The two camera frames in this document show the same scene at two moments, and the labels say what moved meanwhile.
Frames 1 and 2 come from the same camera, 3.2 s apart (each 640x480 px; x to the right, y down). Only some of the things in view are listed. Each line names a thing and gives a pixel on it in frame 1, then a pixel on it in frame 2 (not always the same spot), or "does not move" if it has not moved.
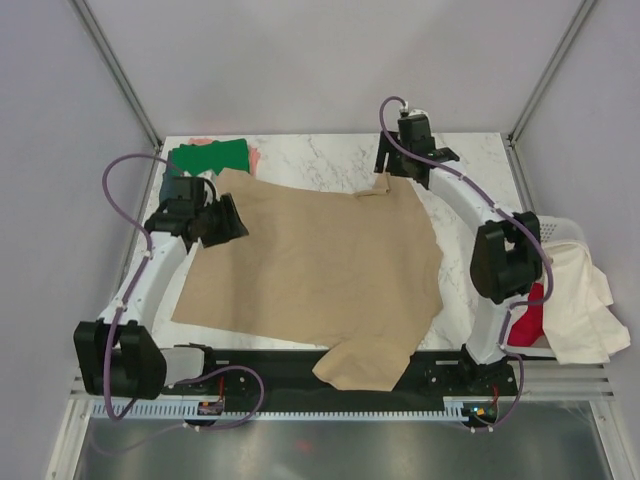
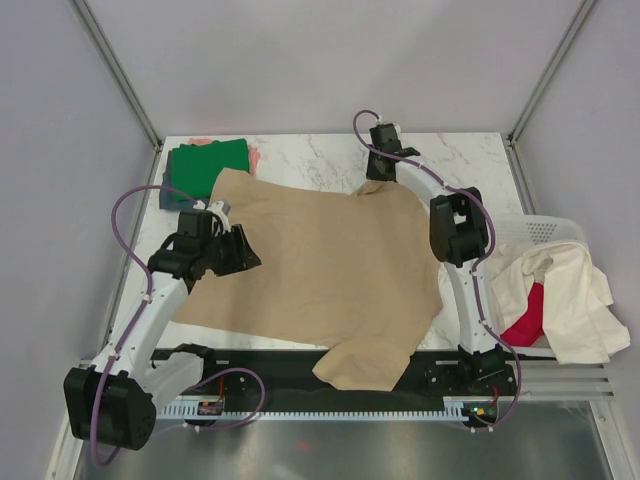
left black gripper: x=232 y=226 → x=242 y=255
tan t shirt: x=358 y=272 does not move
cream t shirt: x=578 y=326 does not move
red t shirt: x=529 y=326 does not move
